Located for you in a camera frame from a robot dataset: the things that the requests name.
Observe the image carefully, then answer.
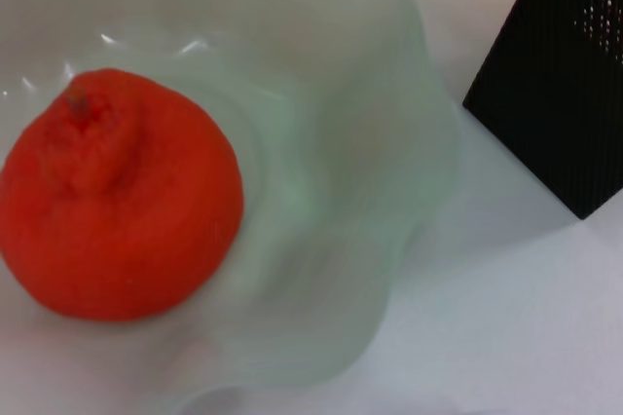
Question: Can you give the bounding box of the red pumpkin-shaped toy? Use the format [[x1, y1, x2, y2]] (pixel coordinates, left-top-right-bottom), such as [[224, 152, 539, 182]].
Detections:
[[0, 67, 244, 322]]

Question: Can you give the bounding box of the pale green glass fruit bowl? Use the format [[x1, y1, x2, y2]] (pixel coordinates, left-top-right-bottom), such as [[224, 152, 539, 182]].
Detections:
[[0, 0, 461, 415]]

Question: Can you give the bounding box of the black mesh pen holder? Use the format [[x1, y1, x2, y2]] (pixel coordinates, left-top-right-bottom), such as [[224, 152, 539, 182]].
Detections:
[[461, 0, 623, 220]]

